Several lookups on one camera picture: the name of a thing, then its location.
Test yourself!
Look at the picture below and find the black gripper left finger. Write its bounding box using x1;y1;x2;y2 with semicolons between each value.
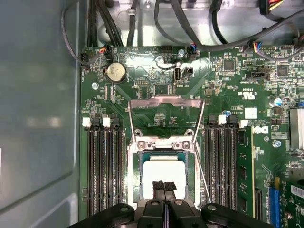
70;180;166;228

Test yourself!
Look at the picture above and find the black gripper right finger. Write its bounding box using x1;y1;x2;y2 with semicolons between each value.
164;181;279;228

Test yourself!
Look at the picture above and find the silver CPU plate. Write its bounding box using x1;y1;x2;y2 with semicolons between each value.
139;152;190;201

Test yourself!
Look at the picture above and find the thin metal locking lever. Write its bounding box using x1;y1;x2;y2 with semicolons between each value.
192;140;211;202

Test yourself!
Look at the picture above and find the CPU socket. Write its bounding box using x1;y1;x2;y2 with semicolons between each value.
127;129;202;207

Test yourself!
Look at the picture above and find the black expansion slot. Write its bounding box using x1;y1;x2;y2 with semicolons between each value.
254;187;264;221

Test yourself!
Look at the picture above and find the blue expansion slot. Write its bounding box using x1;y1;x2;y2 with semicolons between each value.
268;177;282;228

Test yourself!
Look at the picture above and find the green RAM stick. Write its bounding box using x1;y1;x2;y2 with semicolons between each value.
237;120;256;221

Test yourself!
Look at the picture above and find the green motherboard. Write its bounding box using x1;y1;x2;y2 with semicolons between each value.
79;46;304;228

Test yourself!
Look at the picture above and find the internal USB port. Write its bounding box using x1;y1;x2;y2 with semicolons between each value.
173;67;182;84

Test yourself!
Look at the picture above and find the silver chipset heatsink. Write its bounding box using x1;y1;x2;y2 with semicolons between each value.
288;108;304;150

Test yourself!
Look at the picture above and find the round coin cell battery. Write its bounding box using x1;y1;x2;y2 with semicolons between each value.
105;62;126;83

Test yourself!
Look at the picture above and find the black PC case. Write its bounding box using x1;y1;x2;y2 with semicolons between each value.
0;0;304;228

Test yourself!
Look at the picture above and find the black power connector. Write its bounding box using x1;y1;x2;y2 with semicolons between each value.
258;0;282;15

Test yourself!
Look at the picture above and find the thick grey cable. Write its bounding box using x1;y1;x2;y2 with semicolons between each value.
153;0;304;52

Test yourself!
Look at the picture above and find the black cable with zip tie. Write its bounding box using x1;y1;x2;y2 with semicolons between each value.
126;0;140;48

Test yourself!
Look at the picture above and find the black braided cable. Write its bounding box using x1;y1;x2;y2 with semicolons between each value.
86;0;98;48

